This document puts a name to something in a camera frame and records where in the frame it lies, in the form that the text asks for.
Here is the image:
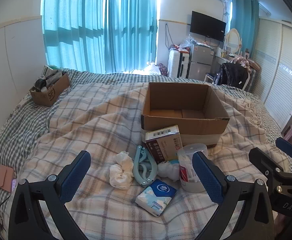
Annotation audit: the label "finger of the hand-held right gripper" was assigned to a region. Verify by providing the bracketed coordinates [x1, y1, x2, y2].
[275, 137, 292, 173]
[248, 147, 286, 181]

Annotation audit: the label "clear plastic bag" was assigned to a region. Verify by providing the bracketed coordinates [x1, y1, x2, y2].
[180, 35, 195, 49]

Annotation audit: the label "white plastic bag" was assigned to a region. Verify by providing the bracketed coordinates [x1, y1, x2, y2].
[143, 61, 161, 75]

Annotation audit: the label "clear cotton swab container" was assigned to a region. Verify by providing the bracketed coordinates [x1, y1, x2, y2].
[177, 143, 209, 193]

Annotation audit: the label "silver fridge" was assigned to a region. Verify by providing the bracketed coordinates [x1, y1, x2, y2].
[188, 44, 215, 80]

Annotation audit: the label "pale blue folding hanger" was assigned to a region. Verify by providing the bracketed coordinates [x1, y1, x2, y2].
[133, 145, 159, 187]

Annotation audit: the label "white sock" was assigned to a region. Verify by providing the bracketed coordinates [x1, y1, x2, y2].
[115, 151, 134, 170]
[109, 164, 134, 190]

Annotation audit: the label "white dressing table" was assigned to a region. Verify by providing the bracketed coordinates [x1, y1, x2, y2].
[212, 54, 233, 68]

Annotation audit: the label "beige plaid blanket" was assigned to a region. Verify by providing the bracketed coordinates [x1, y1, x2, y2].
[9, 81, 292, 240]

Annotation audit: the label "green white small box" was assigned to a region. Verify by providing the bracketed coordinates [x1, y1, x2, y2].
[44, 65, 61, 74]

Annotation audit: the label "white louvred wardrobe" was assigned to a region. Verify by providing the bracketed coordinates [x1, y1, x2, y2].
[251, 17, 292, 135]

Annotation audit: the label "white suitcase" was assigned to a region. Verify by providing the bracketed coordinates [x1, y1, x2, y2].
[168, 49, 190, 78]

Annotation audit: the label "white oval mirror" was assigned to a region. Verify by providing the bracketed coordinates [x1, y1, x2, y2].
[225, 28, 243, 54]

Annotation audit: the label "black round item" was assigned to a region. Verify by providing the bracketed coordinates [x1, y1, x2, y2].
[34, 79, 47, 92]

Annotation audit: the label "flat cardboard boxes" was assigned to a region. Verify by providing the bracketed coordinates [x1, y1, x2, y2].
[246, 59, 261, 72]

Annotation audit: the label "small cardboard box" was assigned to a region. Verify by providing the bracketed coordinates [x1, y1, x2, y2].
[29, 71, 70, 107]

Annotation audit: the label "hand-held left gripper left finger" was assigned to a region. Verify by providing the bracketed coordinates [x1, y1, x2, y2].
[8, 150, 96, 240]

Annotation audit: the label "brown and white medicine box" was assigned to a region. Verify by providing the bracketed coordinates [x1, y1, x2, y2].
[145, 125, 184, 162]

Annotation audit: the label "teal window curtain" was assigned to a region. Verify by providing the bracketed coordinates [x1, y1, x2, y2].
[103, 0, 159, 74]
[41, 0, 107, 74]

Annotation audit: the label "black jacket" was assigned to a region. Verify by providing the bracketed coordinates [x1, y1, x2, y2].
[215, 62, 250, 90]

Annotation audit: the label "large cardboard box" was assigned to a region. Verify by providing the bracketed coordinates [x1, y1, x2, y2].
[141, 82, 230, 148]

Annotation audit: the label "hanging wall cable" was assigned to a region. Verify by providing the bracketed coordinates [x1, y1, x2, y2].
[165, 23, 174, 48]

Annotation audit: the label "blue white tissue pack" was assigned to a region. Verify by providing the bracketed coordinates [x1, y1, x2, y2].
[135, 179, 177, 217]

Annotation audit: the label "pink wallet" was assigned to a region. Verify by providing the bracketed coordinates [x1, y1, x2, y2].
[0, 164, 16, 193]

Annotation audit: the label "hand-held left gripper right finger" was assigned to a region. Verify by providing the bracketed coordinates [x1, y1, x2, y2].
[191, 151, 278, 240]

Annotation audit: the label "pink brown patterned cloth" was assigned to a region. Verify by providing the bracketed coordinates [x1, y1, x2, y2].
[230, 56, 251, 68]

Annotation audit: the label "narrow teal curtain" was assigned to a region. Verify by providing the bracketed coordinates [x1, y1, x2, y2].
[230, 0, 260, 55]

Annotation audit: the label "black wall television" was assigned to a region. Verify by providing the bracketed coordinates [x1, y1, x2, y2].
[190, 11, 227, 42]

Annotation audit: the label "grey ribbed suitcase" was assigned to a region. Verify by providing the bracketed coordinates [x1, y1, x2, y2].
[246, 69, 258, 90]

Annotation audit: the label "white cloth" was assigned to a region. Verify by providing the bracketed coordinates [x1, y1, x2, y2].
[158, 161, 181, 180]

